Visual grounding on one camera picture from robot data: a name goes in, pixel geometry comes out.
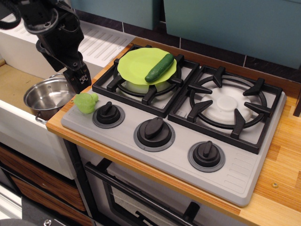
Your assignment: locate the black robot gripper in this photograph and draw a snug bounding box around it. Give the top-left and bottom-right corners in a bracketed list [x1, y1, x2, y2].
[36, 4, 91, 94]

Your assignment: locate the light green toy cauliflower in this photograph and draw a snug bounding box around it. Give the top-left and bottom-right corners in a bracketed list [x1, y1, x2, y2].
[73, 93, 98, 114]

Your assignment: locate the dark green toy pickle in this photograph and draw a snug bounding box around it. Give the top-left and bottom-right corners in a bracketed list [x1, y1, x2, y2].
[144, 53, 174, 83]

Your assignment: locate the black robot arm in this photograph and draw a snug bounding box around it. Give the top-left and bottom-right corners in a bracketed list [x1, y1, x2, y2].
[0, 0, 92, 94]

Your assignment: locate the small stainless steel pot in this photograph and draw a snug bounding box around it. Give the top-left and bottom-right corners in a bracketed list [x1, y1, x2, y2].
[24, 73, 76, 124]

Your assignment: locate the lime green plastic plate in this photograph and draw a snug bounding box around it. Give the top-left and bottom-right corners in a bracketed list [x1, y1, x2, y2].
[117, 47, 177, 85]

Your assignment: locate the black left burner grate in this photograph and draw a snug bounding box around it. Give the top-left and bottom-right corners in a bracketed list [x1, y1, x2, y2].
[92, 54, 200, 118]

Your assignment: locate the black burner grate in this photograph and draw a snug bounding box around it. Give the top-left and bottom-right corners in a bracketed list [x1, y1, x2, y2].
[168, 66, 283, 154]
[92, 54, 200, 118]

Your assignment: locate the black left stove knob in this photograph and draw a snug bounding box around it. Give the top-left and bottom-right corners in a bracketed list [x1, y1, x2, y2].
[92, 101, 125, 129]

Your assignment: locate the black stove knob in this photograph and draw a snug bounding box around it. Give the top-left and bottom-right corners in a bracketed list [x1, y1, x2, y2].
[92, 101, 125, 129]
[134, 117, 175, 152]
[188, 141, 226, 173]

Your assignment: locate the black middle stove knob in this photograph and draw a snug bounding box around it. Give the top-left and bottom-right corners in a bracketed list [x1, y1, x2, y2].
[134, 117, 175, 152]

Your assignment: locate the wood grain drawer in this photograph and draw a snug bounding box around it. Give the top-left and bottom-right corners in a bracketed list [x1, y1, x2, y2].
[0, 144, 93, 226]

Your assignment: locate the toy oven door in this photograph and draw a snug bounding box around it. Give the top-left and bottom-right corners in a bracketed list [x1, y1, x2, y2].
[79, 147, 243, 226]

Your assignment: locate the grey toy stove top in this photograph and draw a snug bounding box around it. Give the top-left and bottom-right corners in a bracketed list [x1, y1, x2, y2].
[60, 56, 287, 208]

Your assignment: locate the black right stove knob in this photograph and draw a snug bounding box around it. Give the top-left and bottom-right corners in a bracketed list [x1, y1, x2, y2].
[188, 141, 226, 173]

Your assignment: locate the black right burner grate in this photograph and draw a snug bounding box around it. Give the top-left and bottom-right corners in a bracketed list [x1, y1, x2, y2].
[168, 66, 283, 154]

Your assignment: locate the teal wall panel left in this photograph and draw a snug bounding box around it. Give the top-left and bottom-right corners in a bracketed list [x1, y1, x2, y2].
[71, 0, 161, 30]

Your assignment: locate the teal wall panel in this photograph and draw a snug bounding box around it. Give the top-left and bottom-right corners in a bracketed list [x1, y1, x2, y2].
[164, 0, 301, 69]
[71, 0, 161, 30]

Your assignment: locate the black oven door handle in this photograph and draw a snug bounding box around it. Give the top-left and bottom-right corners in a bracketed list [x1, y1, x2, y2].
[85, 162, 199, 226]

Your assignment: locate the teal wall panel right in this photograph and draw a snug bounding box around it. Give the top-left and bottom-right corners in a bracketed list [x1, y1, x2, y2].
[164, 0, 301, 69]

